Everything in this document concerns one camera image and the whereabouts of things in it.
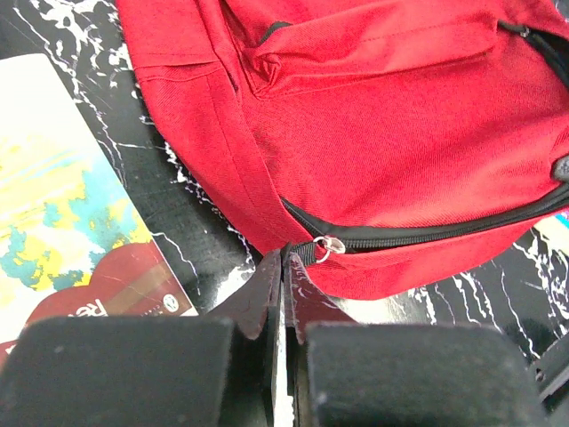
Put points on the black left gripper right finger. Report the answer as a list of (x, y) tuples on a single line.
[(304, 302)]

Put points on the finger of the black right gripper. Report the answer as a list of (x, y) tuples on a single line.
[(560, 169)]

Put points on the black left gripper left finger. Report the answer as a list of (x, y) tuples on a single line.
[(248, 306)]

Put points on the red student backpack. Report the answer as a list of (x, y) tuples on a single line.
[(408, 140)]

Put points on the yellow paperback book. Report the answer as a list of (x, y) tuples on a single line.
[(72, 242)]

